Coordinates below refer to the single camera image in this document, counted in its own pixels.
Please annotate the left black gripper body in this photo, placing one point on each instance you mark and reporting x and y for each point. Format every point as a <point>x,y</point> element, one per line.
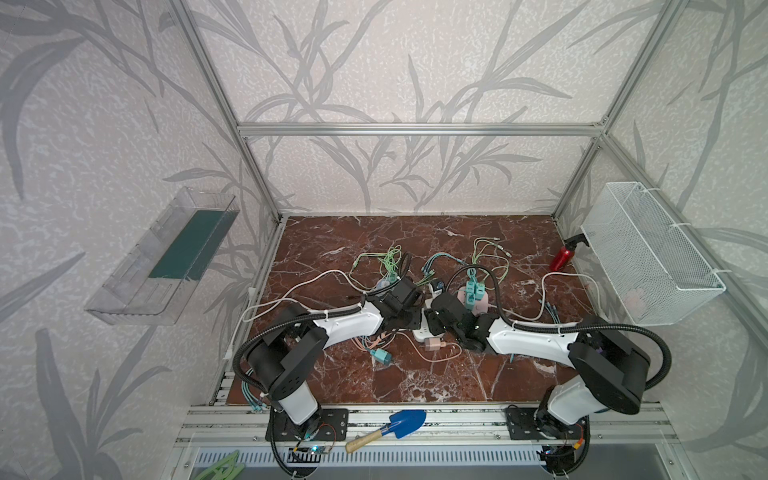
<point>405,288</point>

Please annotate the pink power strip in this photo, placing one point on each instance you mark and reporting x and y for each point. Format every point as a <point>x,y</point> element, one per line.
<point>480,306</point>

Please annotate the green plastic clip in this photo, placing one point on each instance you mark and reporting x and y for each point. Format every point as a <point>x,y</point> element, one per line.
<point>228,468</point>

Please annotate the red spray bottle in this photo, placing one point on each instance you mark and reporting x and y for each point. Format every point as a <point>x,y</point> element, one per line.
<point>566,253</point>

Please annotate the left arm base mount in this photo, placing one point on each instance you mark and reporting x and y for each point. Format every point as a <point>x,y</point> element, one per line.
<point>327,424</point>

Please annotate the pink plug adapter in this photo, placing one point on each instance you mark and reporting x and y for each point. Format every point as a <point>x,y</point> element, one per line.
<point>433,344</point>

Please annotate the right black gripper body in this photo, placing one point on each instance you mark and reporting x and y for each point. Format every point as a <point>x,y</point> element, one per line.
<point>447,306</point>

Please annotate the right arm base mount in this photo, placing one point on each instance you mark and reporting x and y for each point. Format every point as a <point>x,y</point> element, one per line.
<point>527,423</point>

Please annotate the teal plug adapter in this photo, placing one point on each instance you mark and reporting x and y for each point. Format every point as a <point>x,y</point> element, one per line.
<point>381,356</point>

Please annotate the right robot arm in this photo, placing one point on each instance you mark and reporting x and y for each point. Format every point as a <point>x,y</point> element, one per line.
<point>615,363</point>

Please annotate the white power strip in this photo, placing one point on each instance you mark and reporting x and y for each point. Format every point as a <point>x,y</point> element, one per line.
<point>423,332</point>

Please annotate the teal plugs on pink strip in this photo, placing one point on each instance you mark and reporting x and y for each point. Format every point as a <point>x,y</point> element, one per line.
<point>474,288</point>

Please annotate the blue toy shovel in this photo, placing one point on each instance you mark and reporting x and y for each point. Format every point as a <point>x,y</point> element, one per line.
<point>401,424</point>

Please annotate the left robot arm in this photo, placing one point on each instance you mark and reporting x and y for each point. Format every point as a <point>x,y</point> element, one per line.
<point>279,359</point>

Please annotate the clear plastic wall tray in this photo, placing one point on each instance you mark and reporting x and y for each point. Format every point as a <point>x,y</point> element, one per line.
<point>153,284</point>

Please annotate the white wire mesh basket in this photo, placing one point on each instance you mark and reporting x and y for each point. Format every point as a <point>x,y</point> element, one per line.
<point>655,270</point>

